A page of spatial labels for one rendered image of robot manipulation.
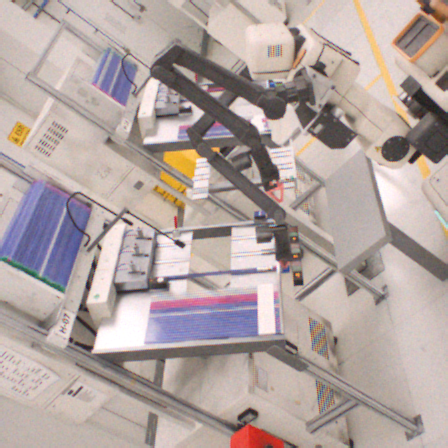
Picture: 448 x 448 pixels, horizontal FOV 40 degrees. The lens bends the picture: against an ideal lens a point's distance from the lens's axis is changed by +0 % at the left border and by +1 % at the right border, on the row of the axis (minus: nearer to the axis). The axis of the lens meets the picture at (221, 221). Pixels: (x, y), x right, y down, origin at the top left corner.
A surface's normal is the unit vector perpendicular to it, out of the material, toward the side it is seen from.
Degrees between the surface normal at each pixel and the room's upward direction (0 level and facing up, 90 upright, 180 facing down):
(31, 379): 95
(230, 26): 90
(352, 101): 90
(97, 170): 90
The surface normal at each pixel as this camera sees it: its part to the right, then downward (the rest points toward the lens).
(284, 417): -0.03, 0.62
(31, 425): 0.62, -0.59
